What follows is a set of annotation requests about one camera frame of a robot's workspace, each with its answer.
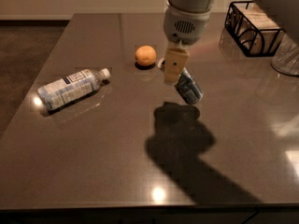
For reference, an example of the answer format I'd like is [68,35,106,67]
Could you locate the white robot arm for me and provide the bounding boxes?
[164,0,299,85]

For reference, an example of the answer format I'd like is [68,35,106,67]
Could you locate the silver blue redbull can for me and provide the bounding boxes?
[167,68,203,105]

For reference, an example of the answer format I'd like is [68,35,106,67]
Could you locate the black wire basket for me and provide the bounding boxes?
[224,0,285,58]

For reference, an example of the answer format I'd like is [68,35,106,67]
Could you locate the orange fruit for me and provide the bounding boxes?
[135,46,156,66]

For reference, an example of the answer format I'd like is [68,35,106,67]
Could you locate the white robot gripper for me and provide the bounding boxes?
[164,3,210,85]

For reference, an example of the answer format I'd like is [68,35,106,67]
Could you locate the clear plastic water bottle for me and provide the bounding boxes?
[37,68,111,111]

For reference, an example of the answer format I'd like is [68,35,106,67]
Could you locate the clear glass vessel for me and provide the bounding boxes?
[271,35,299,77]

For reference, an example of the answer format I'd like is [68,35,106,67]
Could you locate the wooden blocks in basket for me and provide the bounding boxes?
[230,2,285,56]

